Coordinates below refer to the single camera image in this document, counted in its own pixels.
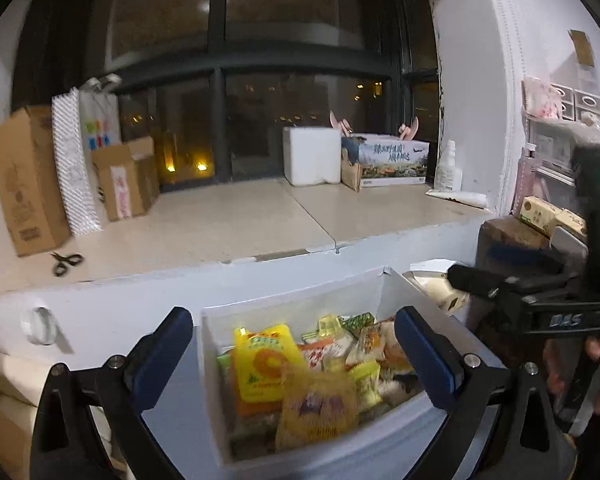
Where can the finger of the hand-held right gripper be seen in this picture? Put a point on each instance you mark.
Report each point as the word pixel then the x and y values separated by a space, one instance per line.
pixel 479 282

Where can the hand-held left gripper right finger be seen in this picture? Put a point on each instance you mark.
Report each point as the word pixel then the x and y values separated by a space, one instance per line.
pixel 427 360

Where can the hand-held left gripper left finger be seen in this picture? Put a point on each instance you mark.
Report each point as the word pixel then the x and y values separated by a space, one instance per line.
pixel 162 355

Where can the pile of mixed snacks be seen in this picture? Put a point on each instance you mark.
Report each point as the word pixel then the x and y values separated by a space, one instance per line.
pixel 364 355

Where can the white plastic bin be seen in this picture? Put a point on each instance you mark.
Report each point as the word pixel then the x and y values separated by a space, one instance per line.
pixel 290 305

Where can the white and beige container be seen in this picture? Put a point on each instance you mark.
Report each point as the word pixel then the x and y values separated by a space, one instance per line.
pixel 437 285

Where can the white paper sheets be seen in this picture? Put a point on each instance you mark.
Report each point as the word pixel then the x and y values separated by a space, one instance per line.
pixel 457 197

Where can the white plastic bottle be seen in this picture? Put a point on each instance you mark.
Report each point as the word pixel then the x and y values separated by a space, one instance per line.
pixel 447 172

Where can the white plastic drawer organizer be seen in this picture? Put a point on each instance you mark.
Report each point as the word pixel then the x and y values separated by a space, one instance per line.
pixel 554 145

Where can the white tape roll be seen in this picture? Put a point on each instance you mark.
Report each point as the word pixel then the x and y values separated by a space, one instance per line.
pixel 32 327

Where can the black scissors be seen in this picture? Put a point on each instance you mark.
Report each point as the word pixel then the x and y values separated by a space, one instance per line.
pixel 62 262

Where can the beige stone windowsill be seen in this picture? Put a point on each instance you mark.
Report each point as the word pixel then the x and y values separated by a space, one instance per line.
pixel 230 225

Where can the landscape printed carton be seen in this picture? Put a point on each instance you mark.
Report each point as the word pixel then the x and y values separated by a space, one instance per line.
pixel 389 160

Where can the cream sofa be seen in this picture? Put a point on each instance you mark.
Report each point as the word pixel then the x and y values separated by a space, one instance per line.
pixel 5 410

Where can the small brown paper box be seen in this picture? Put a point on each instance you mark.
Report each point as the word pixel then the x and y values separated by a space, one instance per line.
pixel 351 175

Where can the pink printed plastic bag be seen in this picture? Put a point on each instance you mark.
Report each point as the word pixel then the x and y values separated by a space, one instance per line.
pixel 542 97

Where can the small open cardboard box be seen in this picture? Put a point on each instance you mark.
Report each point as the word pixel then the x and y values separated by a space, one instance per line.
pixel 122 185

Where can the patterned white paper gift bag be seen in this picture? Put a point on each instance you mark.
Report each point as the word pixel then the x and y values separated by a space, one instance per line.
pixel 75 170

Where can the small closed white foam box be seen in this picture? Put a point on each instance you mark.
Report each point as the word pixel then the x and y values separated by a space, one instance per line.
pixel 310 157

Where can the tall brown cardboard box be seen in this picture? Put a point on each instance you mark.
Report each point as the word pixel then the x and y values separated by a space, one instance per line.
pixel 27 185

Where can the dark framed window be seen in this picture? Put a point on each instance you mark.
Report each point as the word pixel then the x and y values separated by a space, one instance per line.
pixel 280 60

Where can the cardboard piece on wall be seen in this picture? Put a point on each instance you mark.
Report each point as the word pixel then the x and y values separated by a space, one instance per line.
pixel 580 47

